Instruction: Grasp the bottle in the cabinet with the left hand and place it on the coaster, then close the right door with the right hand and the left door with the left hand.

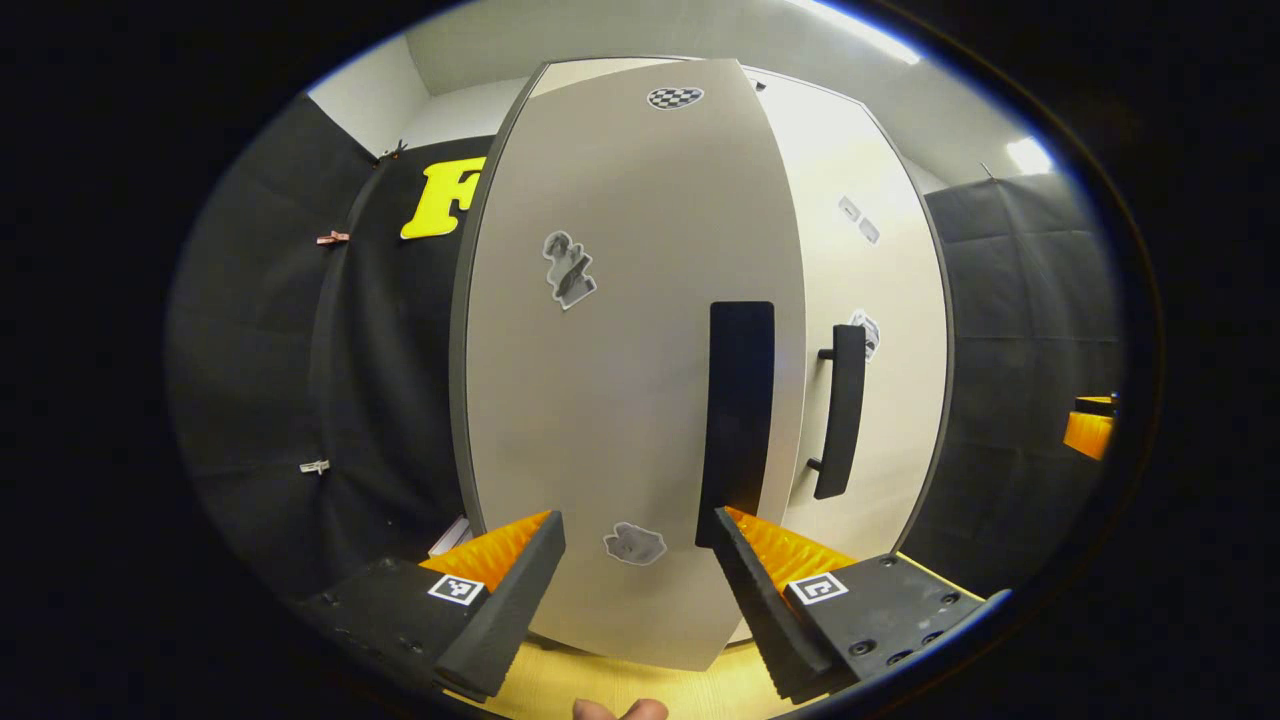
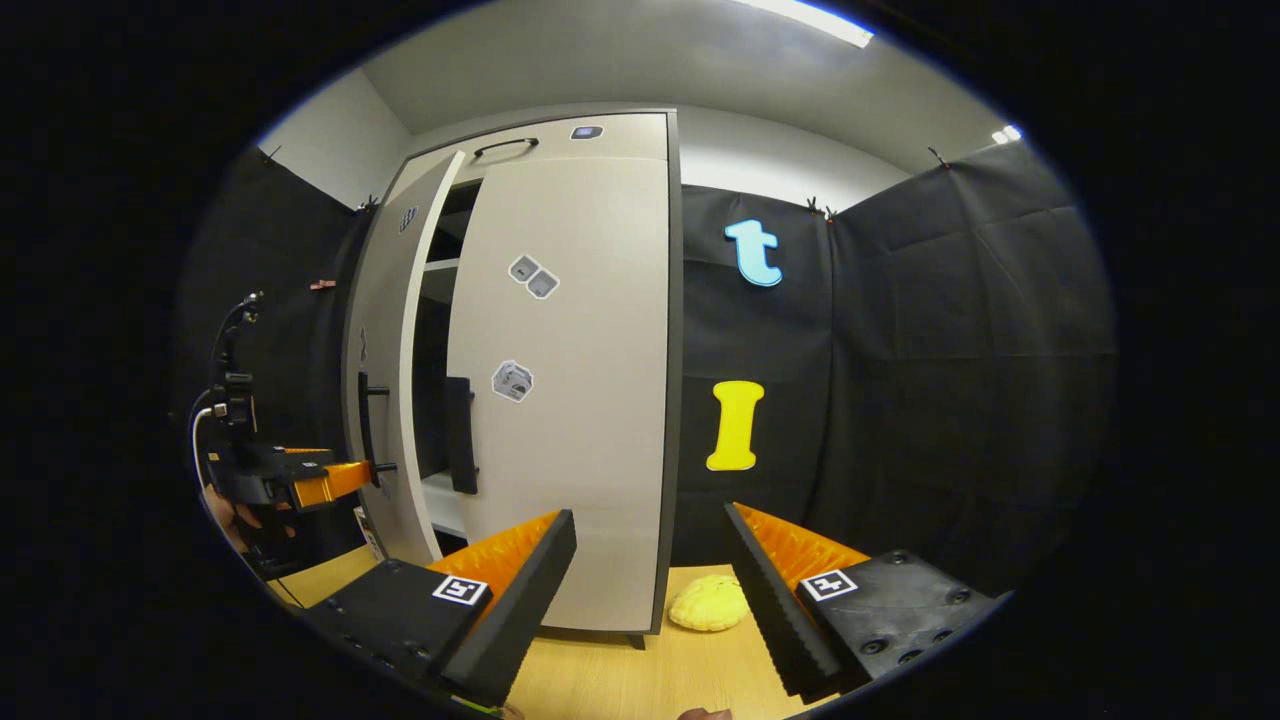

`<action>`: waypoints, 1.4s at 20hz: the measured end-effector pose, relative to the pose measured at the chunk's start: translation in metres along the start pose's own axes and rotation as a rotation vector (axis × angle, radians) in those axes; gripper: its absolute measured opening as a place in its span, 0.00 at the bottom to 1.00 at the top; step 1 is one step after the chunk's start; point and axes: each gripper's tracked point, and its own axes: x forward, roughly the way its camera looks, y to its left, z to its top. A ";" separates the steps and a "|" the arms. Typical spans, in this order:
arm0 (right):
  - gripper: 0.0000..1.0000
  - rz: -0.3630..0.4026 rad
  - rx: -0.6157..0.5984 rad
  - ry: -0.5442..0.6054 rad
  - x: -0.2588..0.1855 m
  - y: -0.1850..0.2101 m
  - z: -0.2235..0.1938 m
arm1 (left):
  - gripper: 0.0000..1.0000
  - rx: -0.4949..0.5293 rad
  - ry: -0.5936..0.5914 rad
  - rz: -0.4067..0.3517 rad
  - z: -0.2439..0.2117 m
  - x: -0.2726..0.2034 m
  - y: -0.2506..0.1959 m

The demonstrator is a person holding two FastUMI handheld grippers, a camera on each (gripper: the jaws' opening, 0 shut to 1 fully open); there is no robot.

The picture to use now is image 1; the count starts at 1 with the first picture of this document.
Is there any black door handle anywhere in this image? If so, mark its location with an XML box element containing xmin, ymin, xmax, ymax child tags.
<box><xmin>806</xmin><ymin>323</ymin><xmax>869</xmax><ymax>501</ymax></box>
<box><xmin>695</xmin><ymin>300</ymin><xmax>777</xmax><ymax>549</ymax></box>

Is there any white cabinet door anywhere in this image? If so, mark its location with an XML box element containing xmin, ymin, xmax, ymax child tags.
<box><xmin>735</xmin><ymin>65</ymin><xmax>956</xmax><ymax>561</ymax></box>
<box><xmin>450</xmin><ymin>57</ymin><xmax>809</xmax><ymax>673</ymax></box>

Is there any small ceiling light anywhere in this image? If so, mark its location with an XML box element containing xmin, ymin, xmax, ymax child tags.
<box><xmin>1005</xmin><ymin>136</ymin><xmax>1054</xmax><ymax>177</ymax></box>

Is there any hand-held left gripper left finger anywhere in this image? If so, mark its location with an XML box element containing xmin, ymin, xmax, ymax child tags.
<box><xmin>300</xmin><ymin>510</ymin><xmax>567</xmax><ymax>701</ymax></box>

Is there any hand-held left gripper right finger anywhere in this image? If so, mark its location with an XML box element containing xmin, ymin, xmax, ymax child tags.
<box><xmin>712</xmin><ymin>505</ymin><xmax>1011</xmax><ymax>704</ymax></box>

